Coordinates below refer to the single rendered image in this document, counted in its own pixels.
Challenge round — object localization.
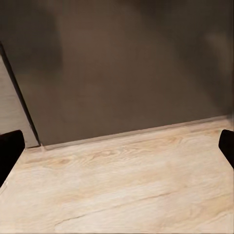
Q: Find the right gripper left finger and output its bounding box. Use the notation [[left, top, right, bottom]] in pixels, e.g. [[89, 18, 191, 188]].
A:
[[0, 130, 25, 188]]

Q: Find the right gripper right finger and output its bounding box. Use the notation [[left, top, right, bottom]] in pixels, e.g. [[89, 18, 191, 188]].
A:
[[218, 130, 234, 169]]

